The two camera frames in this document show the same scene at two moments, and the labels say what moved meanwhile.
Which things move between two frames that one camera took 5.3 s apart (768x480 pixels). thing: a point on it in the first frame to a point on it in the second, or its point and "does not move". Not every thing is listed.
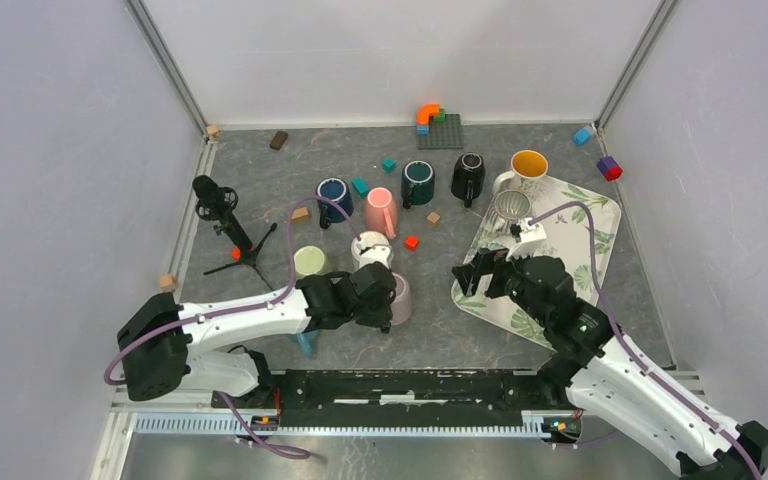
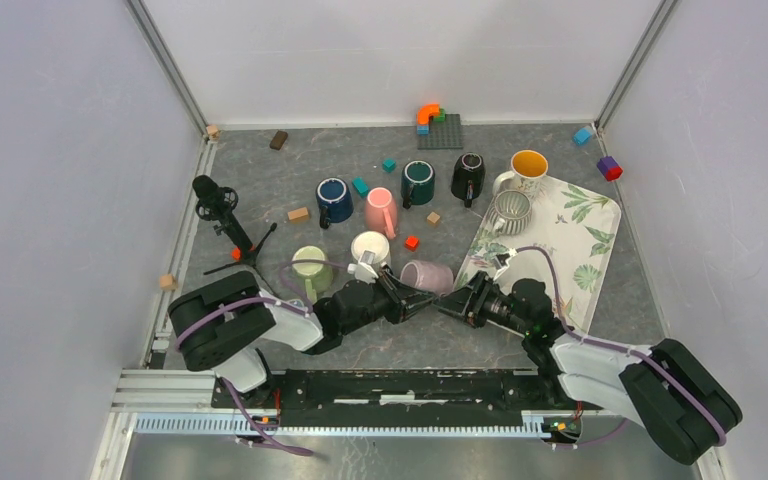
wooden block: (300, 215) does not move
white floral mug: (529, 169) does not move
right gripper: (486, 261) to (457, 301)
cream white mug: (366, 240) does not move
